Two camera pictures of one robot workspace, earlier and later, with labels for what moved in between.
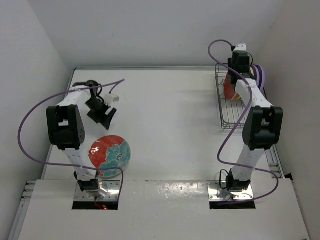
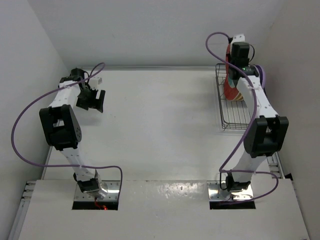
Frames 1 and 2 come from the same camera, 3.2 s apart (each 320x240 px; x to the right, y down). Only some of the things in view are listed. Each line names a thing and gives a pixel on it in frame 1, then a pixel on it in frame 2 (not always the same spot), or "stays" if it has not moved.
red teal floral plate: [229, 88] stays
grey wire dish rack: [233, 113] stays
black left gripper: [106, 121] → [94, 103]
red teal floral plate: [110, 151] → [230, 90]
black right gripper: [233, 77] stays
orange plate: [238, 97] stays
